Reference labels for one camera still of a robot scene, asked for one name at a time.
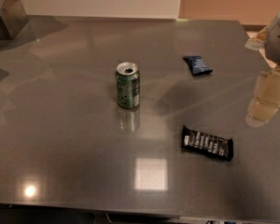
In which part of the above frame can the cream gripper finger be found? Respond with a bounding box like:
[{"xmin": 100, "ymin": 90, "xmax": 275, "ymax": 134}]
[{"xmin": 245, "ymin": 27, "xmax": 268, "ymax": 50}]

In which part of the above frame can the black rxbar chocolate bar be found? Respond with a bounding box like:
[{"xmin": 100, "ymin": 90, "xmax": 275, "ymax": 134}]
[{"xmin": 181, "ymin": 126, "xmax": 233, "ymax": 161}]

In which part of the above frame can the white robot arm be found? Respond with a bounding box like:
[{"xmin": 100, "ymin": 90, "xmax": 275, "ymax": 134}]
[{"xmin": 245, "ymin": 11, "xmax": 280, "ymax": 64}]

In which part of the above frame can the dark blue snack packet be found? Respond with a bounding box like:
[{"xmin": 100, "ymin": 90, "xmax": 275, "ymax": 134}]
[{"xmin": 183, "ymin": 56, "xmax": 213, "ymax": 76}]

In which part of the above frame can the green soda can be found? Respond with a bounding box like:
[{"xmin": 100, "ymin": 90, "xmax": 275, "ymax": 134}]
[{"xmin": 116, "ymin": 62, "xmax": 140, "ymax": 109}]

